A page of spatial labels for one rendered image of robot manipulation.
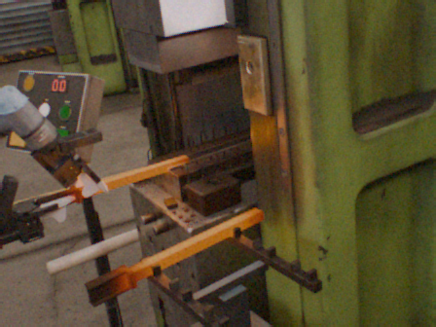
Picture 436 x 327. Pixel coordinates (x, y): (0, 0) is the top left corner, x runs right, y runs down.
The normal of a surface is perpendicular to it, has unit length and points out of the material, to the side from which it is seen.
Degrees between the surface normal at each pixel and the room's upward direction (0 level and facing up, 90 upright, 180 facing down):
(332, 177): 90
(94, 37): 90
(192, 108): 90
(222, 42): 90
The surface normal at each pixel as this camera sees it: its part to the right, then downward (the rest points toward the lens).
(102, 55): 0.29, 0.34
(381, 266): 0.52, 0.27
